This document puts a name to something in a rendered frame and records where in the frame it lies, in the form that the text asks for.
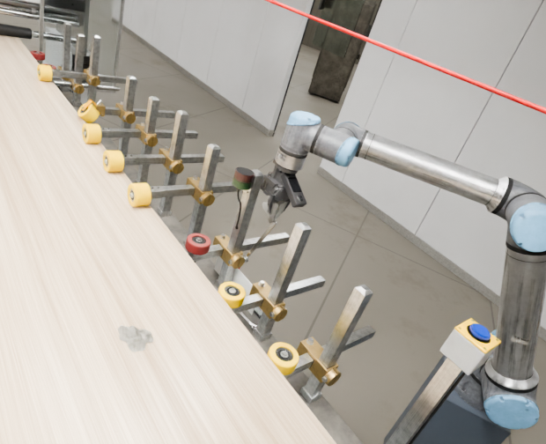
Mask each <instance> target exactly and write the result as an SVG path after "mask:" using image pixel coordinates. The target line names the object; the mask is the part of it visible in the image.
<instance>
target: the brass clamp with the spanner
mask: <svg viewBox="0 0 546 444"><path fill-rule="evenodd" d="M220 236H221V235H219V236H215V238H214V241H213V245H217V244H219V245H220V246H221V247H222V248H223V253H222V255H221V256H220V257H221V258H222V260H223V261H224V262H225V263H226V264H227V266H232V267H233V268H234V269H238V268H240V267H241V266H242V265H243V264H244V262H245V258H244V257H243V252H242V251H240V252H239V253H234V254H233V253H232V252H231V251H230V250H229V249H228V248H227V246H228V243H229V240H230V238H229V237H228V236H227V235H225V239H224V240H223V239H221V238H220Z"/></svg>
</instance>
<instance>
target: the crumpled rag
mask: <svg viewBox="0 0 546 444"><path fill-rule="evenodd" d="M118 331H119V334H120V335H119V338H120V340H122V341H124V342H126V343H127V344H128V347H129V349H130V350H131V351H132V352H137V351H141V352H142V351H143V350H145V346H146V345H145V344H146V343H149V342H153V337H152V335H151V332H150V331H149V330H147V329H138V328H136V327H135V326H130V327H127V326H123V325H121V326H120V327H119V328H118Z"/></svg>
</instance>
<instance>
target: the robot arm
mask: <svg viewBox="0 0 546 444"><path fill-rule="evenodd" d="M320 122H321V118H320V117H319V116H317V115H314V114H311V113H308V112H303V111H295V112H293V113H291V115H290V118H289V120H288V122H287V125H286V128H285V131H284V135H283V138H282V141H281V143H280V146H279V148H278V151H277V155H276V158H275V159H274V160H273V163H274V164H275V167H274V170H273V172H269V173H268V174H265V175H264V177H263V180H262V184H263V185H261V190H262V191H263V193H264V194H265V195H266V196H269V199H268V202H267V203H265V202H263V203H262V208H263V209H264V210H265V212H266V213H267V219H268V221H269V223H272V222H273V221H275V220H276V219H277V218H278V217H279V216H280V215H281V214H282V213H283V211H285V209H286V208H287V207H288V205H289V204H290V203H291V205H292V207H293V208H296V207H304V206H305V205H306V199H305V197H304V194H303V192H302V189H301V187H300V186H299V182H298V179H297V177H296V173H297V172H298V170H301V169H302V167H303V166H304V163H305V160H306V156H307V154H308V153H309V152H311V153H312V154H314V155H317V156H319V157H321V158H324V159H326V160H328V161H331V162H333V163H335V164H337V165H338V166H341V167H347V166H348V165H349V164H350V163H351V162H352V160H353V158H354V157H358V158H361V159H366V160H368V161H371V162H372V163H375V164H378V165H380V166H383V167H386V168H389V169H392V170H394V171H396V172H398V173H401V174H405V175H408V176H410V177H412V178H415V179H418V180H420V181H423V182H426V183H429V184H431V185H433V186H436V187H438V188H441V189H444V190H447V191H449V192H452V193H455V194H456V195H459V196H463V197H466V198H467V199H470V200H473V201H475V202H478V203H480V204H484V205H485V206H486V208H487V211H488V212H490V213H493V214H496V215H498V216H500V217H501V218H503V219H504V220H506V221H507V233H506V241H505V246H506V250H505V264H504V272H503V279H502V286H501V294H500V302H499V309H498V323H497V329H495V330H493V331H492V332H491V334H492V335H493V336H494V337H496V338H497V339H498V340H500V341H501V343H500V344H499V345H498V347H497V348H496V349H495V351H494V352H493V353H492V354H491V355H490V357H489V358H488V359H487V360H486V361H485V363H484V364H483V365H482V366H480V367H479V368H477V369H476V370H475V371H474V372H473V373H472V374H470V375H466V374H465V375H464V377H463V378H462V379H461V381H460V382H459V383H458V385H457V386H456V387H455V391H456V392H457V394H458V395H459V396H460V397H461V398H462V399H463V400H464V401H465V402H466V403H468V404H469V405H470V406H472V407H473V408H475V409H477V410H479V411H482V412H486V414H487V416H488V418H489V419H490V420H491V421H492V422H494V423H495V424H498V425H499V426H502V427H505V428H509V429H521V428H522V429H526V428H529V427H531V426H533V425H534V424H535V423H536V422H537V421H538V419H539V408H538V406H537V402H536V392H537V387H538V381H539V375H538V373H537V372H536V371H535V369H534V368H533V366H534V361H535V351H536V346H537V340H538V335H539V329H540V324H541V319H542V309H543V303H544V298H545V293H546V197H545V196H544V195H542V194H541V193H539V192H538V191H536V190H535V189H532V188H531V187H529V186H528V185H526V184H524V183H522V182H520V181H516V180H514V179H512V178H509V177H506V176H505V177H503V178H500V179H497V178H494V177H491V176H489V175H487V174H482V173H479V172H477V171H475V170H472V169H470V168H467V167H464V166H461V165H458V164H455V163H453V162H451V161H448V160H445V159H442V158H439V157H436V156H434V155H431V154H429V153H426V152H422V151H419V150H417V149H415V148H412V147H409V146H407V145H405V144H400V143H398V142H396V141H393V140H390V139H388V138H385V137H381V136H379V135H376V134H373V133H372V132H370V131H368V130H366V129H361V128H360V127H359V126H358V125H357V124H356V123H354V122H342V123H340V124H338V125H337V126H336V127H335V128H334V129H332V128H330V127H328V126H325V125H323V124H321V123H320ZM270 173H271V174H270Z"/></svg>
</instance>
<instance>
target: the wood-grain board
mask: <svg viewBox="0 0 546 444"><path fill-rule="evenodd" d="M38 65H39V63H38V62H37V61H36V60H35V58H34V57H33V56H32V54H31V53H30V52H29V50H28V49H27V48H26V46H25V45H24V44H23V43H20V42H14V41H2V40H0V444H336V442H335V441H334V440H333V439H332V437H331V436H330V435H329V433H328V432H327V431H326V429H325V428H324V427H323V426H322V424H321V423H320V421H319V420H318V419H317V418H316V417H315V415H314V414H313V413H312V412H311V411H310V409H309V408H308V407H307V406H306V404H305V403H304V401H303V400H302V399H301V398H300V396H299V395H298V394H297V392H296V391H295V390H294V388H293V387H292V386H291V384H290V383H289V382H288V381H287V380H286V379H285V378H284V376H283V375H282V374H281V372H280V371H279V370H278V368H277V367H276V366H275V364H274V363H273V362H272V361H271V359H270V358H269V356H268V355H267V354H266V353H265V351H264V350H263V349H262V347H261V346H260V345H259V344H258V343H257V342H256V341H255V339H254V338H253V336H252V335H251V334H250V333H249V331H248V330H247V329H246V327H245V326H244V325H243V323H242V322H241V321H240V319H239V318H238V317H237V315H236V314H235V313H234V312H233V311H232V310H231V309H230V307H229V306H228V305H227V303H226V302H225V301H224V299H223V298H222V297H221V296H220V294H219V293H218V291H217V290H216V289H215V288H214V286H213V285H212V284H211V282H210V281H209V280H208V278H207V277H205V276H204V274H203V273H202V271H201V270H200V269H199V268H198V266H197V265H196V264H195V262H194V261H193V260H192V258H191V257H190V256H189V255H188V253H187V252H186V250H185V249H184V248H183V247H182V245H181V244H180V243H179V242H178V241H177V240H176V238H175V237H174V236H173V234H172V233H171V232H170V231H169V229H168V228H167V227H166V225H165V224H164V223H163V221H162V220H161V219H160V218H159V216H158V215H157V213H156V212H155V211H154V210H153V209H152V207H151V206H150V205H146V206H137V207H132V206H131V205H130V203H129V199H128V186H129V185H130V184H131V183H132V182H131V180H130V179H129V178H128V176H127V175H126V174H125V173H124V172H123V171H121V172H107V171H106V170H105V169H104V167H103V153H104V151H106V148H105V147H104V146H103V145H102V143H99V144H87V143H85V141H84V139H83V135H82V128H83V125H84V124H85V122H84V121H83V119H82V118H81V117H79V116H78V114H77V111H76V110H75V109H74V107H73V106H72V105H71V104H70V103H69V102H68V101H67V99H66V98H65V97H64V95H63V94H62V93H61V91H60V90H59V89H58V88H57V86H56V85H55V83H54V82H53V81H51V82H49V81H40V80H39V79H38V74H37V67H38ZM121 325H123V326H127V327H130V326H135V327H136V328H138V329H147V330H149V331H150V332H151V335H152V337H153V342H149V343H146V344H145V345H146V346H145V350H143V351H131V350H130V349H129V347H128V344H127V343H126V342H124V341H122V340H120V338H119V335H120V334H119V331H118V328H119V327H120V326H121Z"/></svg>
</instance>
